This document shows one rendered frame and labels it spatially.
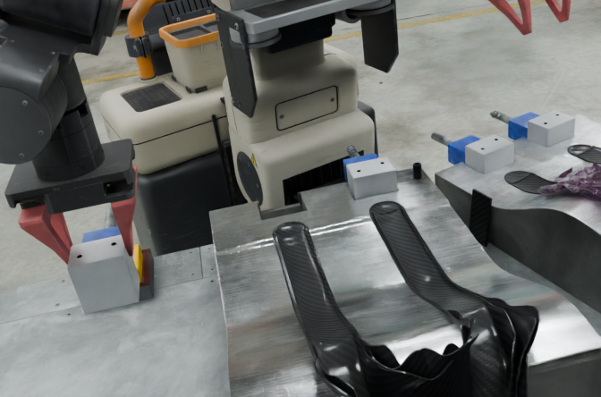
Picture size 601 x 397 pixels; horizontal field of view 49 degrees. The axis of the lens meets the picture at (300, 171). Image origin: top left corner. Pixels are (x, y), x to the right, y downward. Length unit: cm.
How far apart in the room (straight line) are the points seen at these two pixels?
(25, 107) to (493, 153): 58
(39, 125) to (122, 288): 21
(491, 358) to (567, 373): 6
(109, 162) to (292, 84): 58
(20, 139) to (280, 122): 69
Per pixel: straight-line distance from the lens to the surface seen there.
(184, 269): 85
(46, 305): 87
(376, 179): 75
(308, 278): 66
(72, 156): 56
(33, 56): 49
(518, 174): 87
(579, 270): 74
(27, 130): 48
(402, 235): 70
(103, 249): 62
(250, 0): 102
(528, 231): 77
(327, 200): 76
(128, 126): 132
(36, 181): 59
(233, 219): 75
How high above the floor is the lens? 128
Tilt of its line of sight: 28 degrees down
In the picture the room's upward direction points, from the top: 8 degrees counter-clockwise
